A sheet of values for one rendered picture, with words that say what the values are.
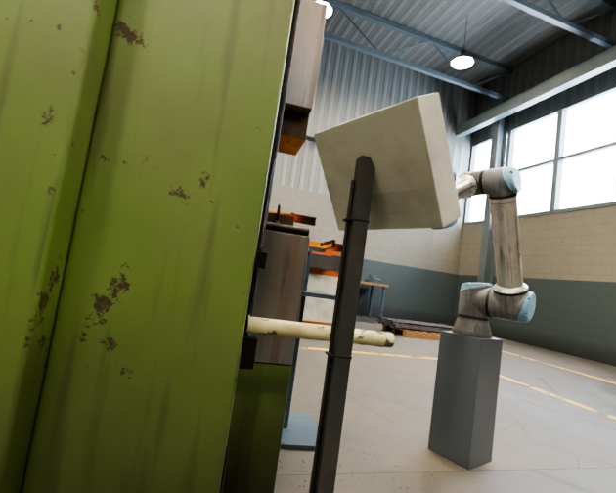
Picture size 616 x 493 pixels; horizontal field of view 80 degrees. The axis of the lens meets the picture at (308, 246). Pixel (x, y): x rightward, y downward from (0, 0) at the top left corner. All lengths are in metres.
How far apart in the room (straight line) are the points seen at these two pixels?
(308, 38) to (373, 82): 9.76
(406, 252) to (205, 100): 9.77
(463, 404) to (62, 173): 1.85
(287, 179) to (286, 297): 8.25
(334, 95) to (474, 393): 9.32
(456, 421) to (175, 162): 1.72
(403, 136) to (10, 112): 0.83
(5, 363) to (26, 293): 0.14
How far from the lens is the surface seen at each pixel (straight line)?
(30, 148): 0.99
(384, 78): 11.47
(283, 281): 1.27
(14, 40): 1.09
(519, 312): 1.98
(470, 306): 2.05
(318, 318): 5.22
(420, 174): 0.85
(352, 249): 0.87
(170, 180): 1.01
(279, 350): 1.30
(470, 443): 2.09
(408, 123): 0.84
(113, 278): 1.01
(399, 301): 10.53
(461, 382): 2.06
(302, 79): 1.43
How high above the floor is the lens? 0.77
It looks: 5 degrees up
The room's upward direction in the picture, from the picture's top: 8 degrees clockwise
